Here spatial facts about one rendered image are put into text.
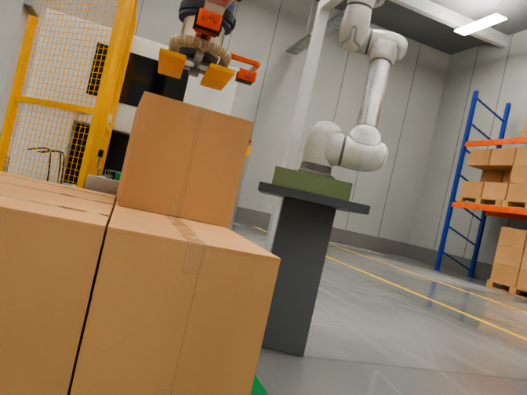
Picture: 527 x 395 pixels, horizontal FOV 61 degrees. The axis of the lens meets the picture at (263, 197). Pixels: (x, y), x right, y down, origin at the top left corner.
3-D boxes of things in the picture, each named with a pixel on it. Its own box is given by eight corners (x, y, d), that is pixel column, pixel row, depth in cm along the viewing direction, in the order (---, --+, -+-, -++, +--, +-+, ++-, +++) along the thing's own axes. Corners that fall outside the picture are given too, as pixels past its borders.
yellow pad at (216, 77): (199, 85, 201) (201, 74, 201) (221, 91, 203) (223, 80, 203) (209, 67, 168) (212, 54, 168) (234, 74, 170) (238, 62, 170)
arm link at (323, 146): (301, 162, 230) (310, 121, 229) (336, 170, 228) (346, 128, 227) (299, 160, 214) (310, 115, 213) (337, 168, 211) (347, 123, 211)
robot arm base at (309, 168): (327, 180, 234) (329, 170, 234) (335, 180, 212) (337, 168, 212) (293, 172, 234) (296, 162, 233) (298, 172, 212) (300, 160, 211)
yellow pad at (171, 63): (157, 73, 196) (160, 62, 196) (179, 79, 199) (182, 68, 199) (158, 52, 163) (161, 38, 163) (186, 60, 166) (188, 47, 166)
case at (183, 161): (116, 195, 207) (135, 111, 208) (199, 212, 220) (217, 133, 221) (118, 205, 151) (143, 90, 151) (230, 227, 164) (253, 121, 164)
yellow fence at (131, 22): (81, 230, 431) (129, 19, 433) (92, 233, 434) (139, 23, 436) (65, 251, 319) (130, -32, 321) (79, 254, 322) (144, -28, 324)
